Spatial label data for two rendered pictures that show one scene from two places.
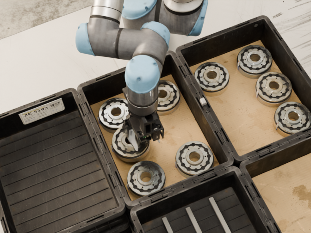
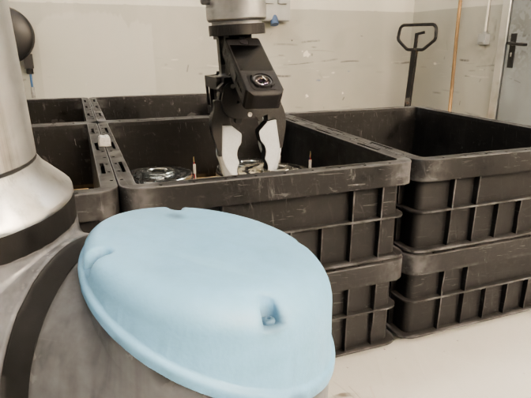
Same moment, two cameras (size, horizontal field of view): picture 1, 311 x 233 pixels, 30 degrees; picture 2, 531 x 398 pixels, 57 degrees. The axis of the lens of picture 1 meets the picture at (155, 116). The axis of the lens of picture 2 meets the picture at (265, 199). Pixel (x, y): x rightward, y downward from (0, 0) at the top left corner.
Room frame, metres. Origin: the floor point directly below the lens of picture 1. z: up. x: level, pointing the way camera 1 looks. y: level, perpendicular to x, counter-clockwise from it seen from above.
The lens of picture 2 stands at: (1.39, 0.03, 1.05)
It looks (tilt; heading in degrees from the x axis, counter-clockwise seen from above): 18 degrees down; 177
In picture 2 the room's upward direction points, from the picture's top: straight up
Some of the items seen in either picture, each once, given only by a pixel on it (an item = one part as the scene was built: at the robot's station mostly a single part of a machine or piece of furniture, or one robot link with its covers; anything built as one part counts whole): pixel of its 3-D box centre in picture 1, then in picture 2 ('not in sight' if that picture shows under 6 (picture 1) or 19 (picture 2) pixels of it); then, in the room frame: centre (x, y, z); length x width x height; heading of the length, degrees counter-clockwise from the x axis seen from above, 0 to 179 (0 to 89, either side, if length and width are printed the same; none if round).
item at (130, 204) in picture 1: (152, 124); (226, 146); (0.76, 0.01, 0.92); 0.40 x 0.30 x 0.02; 18
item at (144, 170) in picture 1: (146, 177); (248, 164); (0.63, 0.04, 0.86); 0.05 x 0.05 x 0.01
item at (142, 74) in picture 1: (142, 79); not in sight; (0.74, 0.02, 1.17); 0.09 x 0.08 x 0.11; 162
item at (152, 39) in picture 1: (145, 46); not in sight; (0.84, 0.01, 1.16); 0.11 x 0.11 x 0.08; 72
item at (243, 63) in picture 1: (254, 58); not in sight; (0.98, -0.31, 0.86); 0.10 x 0.10 x 0.01
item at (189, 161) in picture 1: (194, 156); (157, 172); (0.68, -0.09, 0.86); 0.05 x 0.05 x 0.01
